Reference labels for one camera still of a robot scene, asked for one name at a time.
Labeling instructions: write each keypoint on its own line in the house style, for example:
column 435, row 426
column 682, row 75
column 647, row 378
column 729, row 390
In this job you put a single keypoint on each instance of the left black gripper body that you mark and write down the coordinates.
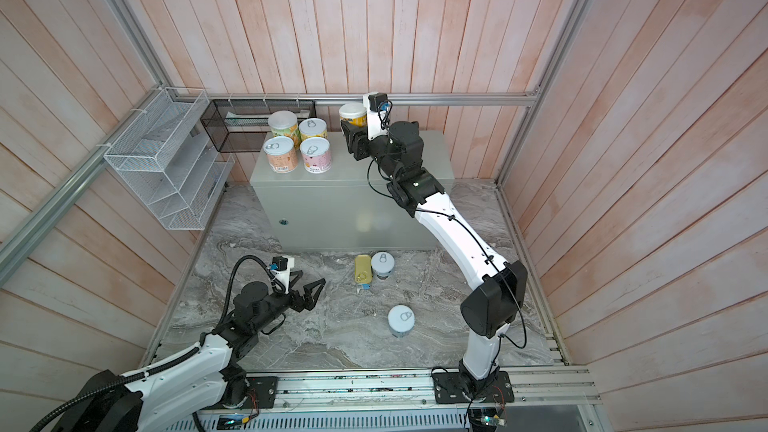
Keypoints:
column 292, row 300

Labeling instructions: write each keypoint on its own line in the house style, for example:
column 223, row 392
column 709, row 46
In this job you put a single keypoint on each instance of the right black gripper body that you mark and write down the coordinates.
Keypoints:
column 364, row 145

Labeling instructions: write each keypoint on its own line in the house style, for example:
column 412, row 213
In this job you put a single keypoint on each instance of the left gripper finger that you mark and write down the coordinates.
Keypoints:
column 294, row 277
column 312, row 292

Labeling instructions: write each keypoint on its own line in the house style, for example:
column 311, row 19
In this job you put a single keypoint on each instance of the pink label can front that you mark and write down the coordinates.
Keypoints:
column 316, row 155

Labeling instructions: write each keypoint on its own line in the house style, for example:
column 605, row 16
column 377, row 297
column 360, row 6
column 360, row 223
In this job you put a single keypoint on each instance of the orange label can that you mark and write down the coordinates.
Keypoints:
column 281, row 154

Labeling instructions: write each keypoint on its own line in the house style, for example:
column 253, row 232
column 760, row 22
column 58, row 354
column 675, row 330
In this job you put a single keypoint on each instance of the yellow label can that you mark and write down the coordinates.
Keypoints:
column 285, row 123

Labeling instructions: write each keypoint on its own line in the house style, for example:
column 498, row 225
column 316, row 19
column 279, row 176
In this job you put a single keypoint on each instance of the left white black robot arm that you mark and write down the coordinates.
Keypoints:
column 206, row 373

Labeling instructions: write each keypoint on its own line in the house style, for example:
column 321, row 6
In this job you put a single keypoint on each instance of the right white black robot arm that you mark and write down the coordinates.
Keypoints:
column 497, row 285

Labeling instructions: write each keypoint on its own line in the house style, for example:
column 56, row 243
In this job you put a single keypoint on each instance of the gold flat sardine tin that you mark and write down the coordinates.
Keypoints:
column 363, row 271

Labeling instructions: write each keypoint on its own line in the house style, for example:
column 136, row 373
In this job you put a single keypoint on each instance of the grey metal cabinet box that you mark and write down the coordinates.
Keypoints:
column 342, row 209

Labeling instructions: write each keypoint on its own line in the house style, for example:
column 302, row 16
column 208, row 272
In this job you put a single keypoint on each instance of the teal label can back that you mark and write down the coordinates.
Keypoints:
column 382, row 264

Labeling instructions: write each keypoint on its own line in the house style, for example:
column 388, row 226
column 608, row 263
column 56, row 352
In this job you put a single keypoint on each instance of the blue label can front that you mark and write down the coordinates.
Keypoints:
column 401, row 320

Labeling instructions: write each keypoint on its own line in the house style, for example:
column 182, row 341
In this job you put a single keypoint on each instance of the black mesh basket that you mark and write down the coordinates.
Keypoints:
column 241, row 125

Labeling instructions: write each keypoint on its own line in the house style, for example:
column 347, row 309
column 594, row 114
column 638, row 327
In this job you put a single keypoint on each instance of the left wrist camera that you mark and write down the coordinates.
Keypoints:
column 280, row 269

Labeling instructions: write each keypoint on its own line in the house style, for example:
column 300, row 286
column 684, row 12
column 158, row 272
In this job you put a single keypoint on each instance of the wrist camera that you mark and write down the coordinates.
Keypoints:
column 378, row 108
column 280, row 269

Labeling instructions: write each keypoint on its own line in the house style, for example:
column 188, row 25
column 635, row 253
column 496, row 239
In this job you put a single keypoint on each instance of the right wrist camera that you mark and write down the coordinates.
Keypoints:
column 378, row 108

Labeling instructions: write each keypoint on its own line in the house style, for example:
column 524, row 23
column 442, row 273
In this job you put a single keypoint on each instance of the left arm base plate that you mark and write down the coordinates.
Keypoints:
column 254, row 393

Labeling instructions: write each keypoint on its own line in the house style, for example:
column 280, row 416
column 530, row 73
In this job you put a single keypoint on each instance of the white wire mesh shelf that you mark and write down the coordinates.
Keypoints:
column 169, row 163

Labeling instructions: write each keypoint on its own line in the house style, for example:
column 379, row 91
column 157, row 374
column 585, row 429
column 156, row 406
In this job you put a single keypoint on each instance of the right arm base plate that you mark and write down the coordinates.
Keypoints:
column 456, row 387

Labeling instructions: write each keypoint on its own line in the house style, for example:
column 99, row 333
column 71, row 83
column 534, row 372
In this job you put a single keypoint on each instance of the aluminium back frame rail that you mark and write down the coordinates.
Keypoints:
column 399, row 99

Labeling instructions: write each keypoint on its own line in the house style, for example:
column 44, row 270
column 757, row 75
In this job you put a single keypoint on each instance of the aluminium front rail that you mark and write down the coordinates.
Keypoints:
column 400, row 389

